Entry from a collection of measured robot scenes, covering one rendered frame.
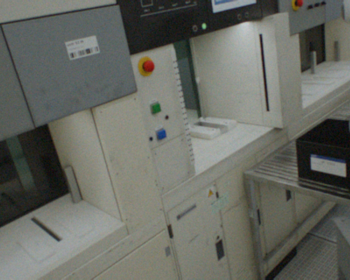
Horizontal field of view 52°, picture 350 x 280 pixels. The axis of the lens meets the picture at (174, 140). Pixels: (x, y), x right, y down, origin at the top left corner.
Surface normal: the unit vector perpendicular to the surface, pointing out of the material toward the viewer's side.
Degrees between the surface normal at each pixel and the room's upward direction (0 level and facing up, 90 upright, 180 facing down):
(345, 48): 90
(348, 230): 0
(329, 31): 90
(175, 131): 90
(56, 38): 90
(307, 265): 0
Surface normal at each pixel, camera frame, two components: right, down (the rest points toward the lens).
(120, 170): 0.67, 0.14
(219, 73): -0.72, 0.37
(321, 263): -0.18, -0.92
